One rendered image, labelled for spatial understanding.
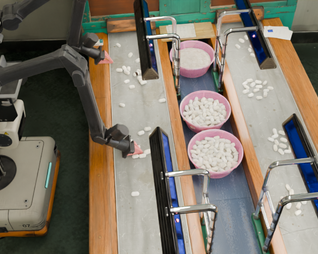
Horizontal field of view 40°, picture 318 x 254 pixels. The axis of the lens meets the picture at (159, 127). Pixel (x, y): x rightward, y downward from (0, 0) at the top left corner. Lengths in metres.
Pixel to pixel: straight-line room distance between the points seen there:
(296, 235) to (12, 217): 1.54
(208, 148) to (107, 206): 0.58
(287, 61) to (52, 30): 2.06
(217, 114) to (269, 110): 0.28
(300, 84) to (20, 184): 1.70
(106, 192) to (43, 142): 0.99
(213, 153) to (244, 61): 0.71
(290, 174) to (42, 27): 2.51
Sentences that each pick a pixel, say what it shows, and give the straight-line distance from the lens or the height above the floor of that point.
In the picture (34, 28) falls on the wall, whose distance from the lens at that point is 3.92.
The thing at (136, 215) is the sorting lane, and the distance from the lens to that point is 1.96.
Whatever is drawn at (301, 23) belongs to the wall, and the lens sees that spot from 3.97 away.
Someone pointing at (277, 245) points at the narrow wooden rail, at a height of 0.77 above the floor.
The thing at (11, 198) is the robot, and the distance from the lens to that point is 2.71.
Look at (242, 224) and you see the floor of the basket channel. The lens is 2.04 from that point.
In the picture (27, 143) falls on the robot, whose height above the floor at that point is 0.28.
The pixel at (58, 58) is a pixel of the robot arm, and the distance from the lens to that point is 1.72.
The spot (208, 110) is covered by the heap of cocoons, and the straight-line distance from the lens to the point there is 2.35.
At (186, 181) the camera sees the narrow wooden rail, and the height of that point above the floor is 0.76.
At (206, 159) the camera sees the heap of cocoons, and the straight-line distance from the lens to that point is 2.13.
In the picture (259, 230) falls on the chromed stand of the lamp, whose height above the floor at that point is 0.71.
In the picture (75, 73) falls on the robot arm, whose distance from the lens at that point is 1.73.
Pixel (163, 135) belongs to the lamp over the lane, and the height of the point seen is 1.09.
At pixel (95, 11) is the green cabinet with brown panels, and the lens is 2.78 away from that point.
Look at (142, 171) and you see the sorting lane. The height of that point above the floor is 0.74.
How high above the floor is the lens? 2.44
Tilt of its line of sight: 49 degrees down
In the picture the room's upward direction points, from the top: 2 degrees counter-clockwise
